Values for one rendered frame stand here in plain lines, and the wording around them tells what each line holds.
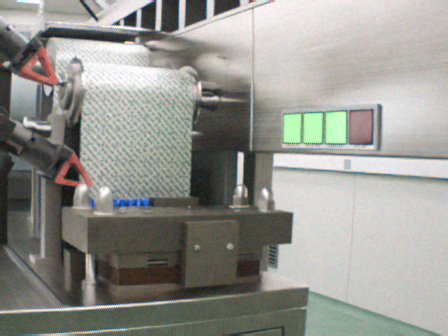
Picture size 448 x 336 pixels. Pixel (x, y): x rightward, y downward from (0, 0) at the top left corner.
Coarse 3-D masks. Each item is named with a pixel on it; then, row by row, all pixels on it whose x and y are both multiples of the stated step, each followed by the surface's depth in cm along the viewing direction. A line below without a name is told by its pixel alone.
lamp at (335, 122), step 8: (336, 112) 89; (344, 112) 87; (328, 120) 91; (336, 120) 89; (344, 120) 87; (328, 128) 91; (336, 128) 89; (344, 128) 87; (328, 136) 91; (336, 136) 89; (344, 136) 87
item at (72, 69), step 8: (72, 64) 111; (64, 72) 116; (72, 72) 111; (192, 80) 120; (192, 88) 119; (72, 96) 110; (72, 104) 110; (64, 112) 115; (72, 112) 110; (80, 120) 114
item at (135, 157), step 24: (96, 120) 110; (120, 120) 112; (144, 120) 114; (168, 120) 116; (96, 144) 110; (120, 144) 112; (144, 144) 114; (168, 144) 116; (96, 168) 110; (120, 168) 112; (144, 168) 114; (168, 168) 117; (96, 192) 111; (120, 192) 113; (144, 192) 115; (168, 192) 117
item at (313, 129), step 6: (306, 114) 96; (312, 114) 95; (318, 114) 93; (306, 120) 96; (312, 120) 95; (318, 120) 93; (306, 126) 96; (312, 126) 95; (318, 126) 93; (306, 132) 96; (312, 132) 95; (318, 132) 93; (306, 138) 96; (312, 138) 95; (318, 138) 93
